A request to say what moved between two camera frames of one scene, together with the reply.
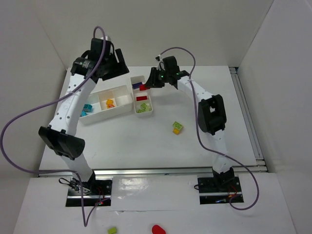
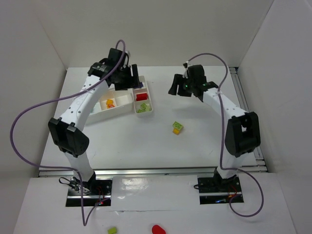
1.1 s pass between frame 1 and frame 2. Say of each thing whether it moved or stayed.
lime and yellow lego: stayed
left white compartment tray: stayed
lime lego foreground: stayed
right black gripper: moved
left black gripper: moved
